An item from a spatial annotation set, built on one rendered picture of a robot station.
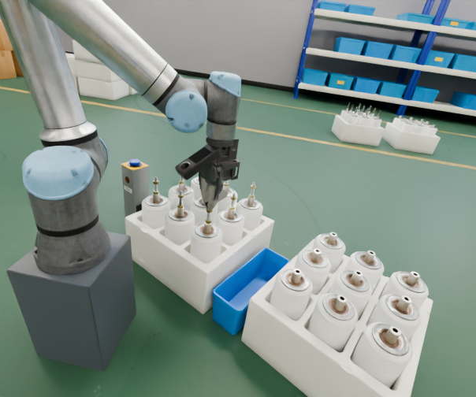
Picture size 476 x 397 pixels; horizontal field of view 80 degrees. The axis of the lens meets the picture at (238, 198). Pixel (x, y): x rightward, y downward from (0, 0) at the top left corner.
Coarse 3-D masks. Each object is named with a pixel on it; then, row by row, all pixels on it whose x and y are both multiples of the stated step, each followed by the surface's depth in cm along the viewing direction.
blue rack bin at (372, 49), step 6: (366, 42) 451; (372, 42) 439; (366, 48) 447; (372, 48) 444; (378, 48) 443; (384, 48) 441; (390, 48) 440; (360, 54) 481; (366, 54) 450; (372, 54) 448; (378, 54) 447; (384, 54) 445
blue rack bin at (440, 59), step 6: (432, 54) 439; (438, 54) 438; (444, 54) 436; (450, 54) 435; (426, 60) 444; (432, 60) 443; (438, 60) 441; (444, 60) 440; (450, 60) 439; (438, 66) 446; (444, 66) 444
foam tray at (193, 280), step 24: (264, 216) 112; (144, 240) 96; (168, 240) 91; (240, 240) 96; (264, 240) 109; (144, 264) 102; (168, 264) 92; (192, 264) 84; (216, 264) 85; (240, 264) 98; (192, 288) 88
